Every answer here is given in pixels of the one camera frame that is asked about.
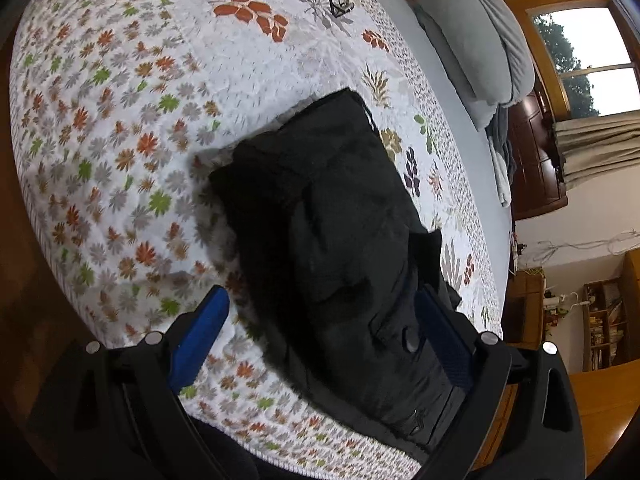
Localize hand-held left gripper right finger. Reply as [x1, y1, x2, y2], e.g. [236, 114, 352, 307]
[414, 283, 587, 480]

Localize grey blanket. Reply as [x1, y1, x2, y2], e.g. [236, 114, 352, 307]
[470, 100, 517, 207]

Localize floral quilted bedspread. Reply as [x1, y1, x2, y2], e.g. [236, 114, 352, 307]
[9, 0, 506, 480]

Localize grey pillow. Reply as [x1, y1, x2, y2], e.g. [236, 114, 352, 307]
[447, 0, 537, 132]
[410, 0, 513, 105]

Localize white wall cables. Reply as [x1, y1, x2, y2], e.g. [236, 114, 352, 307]
[520, 230, 640, 267]

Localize beige curtain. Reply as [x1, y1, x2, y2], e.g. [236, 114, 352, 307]
[552, 110, 640, 192]

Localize black pants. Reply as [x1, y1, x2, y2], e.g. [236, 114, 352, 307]
[207, 87, 481, 466]

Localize grey bed sheet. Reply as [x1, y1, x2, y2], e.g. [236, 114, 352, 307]
[356, 0, 517, 322]

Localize light wooden nightstand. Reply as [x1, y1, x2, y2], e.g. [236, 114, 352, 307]
[505, 270, 549, 347]

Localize wooden framed window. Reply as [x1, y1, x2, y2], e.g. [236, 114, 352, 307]
[502, 0, 640, 122]

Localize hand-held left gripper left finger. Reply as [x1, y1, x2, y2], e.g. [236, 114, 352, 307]
[25, 284, 232, 480]

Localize wooden bookshelf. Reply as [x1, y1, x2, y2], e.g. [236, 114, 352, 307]
[580, 279, 632, 374]

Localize dark wooden cabinet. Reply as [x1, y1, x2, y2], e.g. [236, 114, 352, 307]
[507, 77, 571, 221]

